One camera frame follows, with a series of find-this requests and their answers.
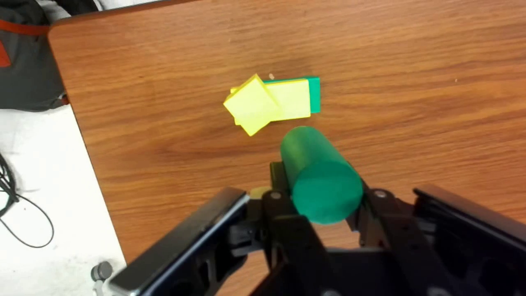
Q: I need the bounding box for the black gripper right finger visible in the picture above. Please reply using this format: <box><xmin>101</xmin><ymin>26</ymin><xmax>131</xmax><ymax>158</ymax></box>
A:
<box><xmin>346</xmin><ymin>187</ymin><xmax>451</xmax><ymax>296</ymax></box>

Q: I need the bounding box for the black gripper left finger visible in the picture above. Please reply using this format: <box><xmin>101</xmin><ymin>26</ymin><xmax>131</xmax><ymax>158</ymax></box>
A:
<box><xmin>256</xmin><ymin>161</ymin><xmax>331</xmax><ymax>296</ymax></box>

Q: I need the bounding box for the green cylinder block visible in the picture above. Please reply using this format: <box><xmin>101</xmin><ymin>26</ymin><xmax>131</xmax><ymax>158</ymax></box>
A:
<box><xmin>279</xmin><ymin>125</ymin><xmax>366</xmax><ymax>227</ymax></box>

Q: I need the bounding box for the long yellow rectangular block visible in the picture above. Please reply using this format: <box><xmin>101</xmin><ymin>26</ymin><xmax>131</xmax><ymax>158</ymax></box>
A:
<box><xmin>228</xmin><ymin>77</ymin><xmax>313</xmax><ymax>123</ymax></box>

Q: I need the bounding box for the small yellow square block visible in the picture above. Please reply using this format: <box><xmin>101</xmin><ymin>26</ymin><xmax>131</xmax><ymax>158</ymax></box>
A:
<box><xmin>221</xmin><ymin>72</ymin><xmax>284</xmax><ymax>138</ymax></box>

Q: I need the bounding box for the flat green rectangular block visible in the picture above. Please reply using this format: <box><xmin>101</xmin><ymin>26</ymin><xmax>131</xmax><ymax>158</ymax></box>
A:
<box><xmin>261</xmin><ymin>74</ymin><xmax>323</xmax><ymax>115</ymax></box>

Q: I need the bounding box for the grey caster wheel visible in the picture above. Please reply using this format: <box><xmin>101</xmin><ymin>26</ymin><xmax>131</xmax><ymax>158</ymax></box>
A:
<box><xmin>88</xmin><ymin>260</ymin><xmax>114</xmax><ymax>284</ymax></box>

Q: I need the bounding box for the thin black looped cable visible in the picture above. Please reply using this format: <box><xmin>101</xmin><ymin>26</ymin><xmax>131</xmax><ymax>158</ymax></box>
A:
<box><xmin>0</xmin><ymin>153</ymin><xmax>55</xmax><ymax>250</ymax></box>

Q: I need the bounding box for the black bag orange strap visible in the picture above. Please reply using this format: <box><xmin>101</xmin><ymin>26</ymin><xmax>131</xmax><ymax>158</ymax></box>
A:
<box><xmin>0</xmin><ymin>0</ymin><xmax>70</xmax><ymax>112</ymax></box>

